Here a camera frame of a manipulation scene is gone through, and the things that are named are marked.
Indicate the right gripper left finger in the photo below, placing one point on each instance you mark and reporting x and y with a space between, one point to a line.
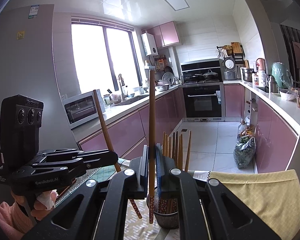
96 210

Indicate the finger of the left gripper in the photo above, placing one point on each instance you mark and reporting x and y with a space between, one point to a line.
50 156
68 162

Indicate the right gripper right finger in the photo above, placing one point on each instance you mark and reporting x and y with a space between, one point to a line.
207 209

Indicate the dark wooden chopstick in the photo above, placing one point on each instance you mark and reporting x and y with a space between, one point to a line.
109 144

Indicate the kitchen faucet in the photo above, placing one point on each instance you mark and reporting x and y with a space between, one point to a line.
122 87

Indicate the person's left hand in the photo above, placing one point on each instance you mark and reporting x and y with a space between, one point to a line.
22 212

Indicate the patterned beige tablecloth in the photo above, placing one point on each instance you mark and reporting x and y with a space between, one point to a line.
135 228

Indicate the white microwave oven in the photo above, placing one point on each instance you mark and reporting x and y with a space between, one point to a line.
80 109

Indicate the yellow cloth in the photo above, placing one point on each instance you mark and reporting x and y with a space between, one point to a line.
274 197

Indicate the black mesh utensil holder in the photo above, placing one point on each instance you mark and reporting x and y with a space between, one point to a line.
166 214

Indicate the bag of green vegetables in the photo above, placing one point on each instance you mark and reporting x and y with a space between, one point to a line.
244 150

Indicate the grey refrigerator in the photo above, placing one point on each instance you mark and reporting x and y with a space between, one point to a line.
27 68

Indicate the black built-in oven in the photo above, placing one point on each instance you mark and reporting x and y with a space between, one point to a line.
204 101

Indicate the white water heater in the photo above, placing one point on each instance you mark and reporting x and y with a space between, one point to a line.
149 45

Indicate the black wok on stove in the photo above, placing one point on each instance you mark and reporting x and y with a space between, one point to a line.
209 75

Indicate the white rice cooker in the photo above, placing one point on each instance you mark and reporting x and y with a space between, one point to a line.
229 68

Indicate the steel stock pot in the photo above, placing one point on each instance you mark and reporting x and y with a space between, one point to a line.
247 74

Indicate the pink thermos jug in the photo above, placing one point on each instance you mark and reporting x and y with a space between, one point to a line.
261 67

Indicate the black camera box left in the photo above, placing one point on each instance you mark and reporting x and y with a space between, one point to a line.
20 121

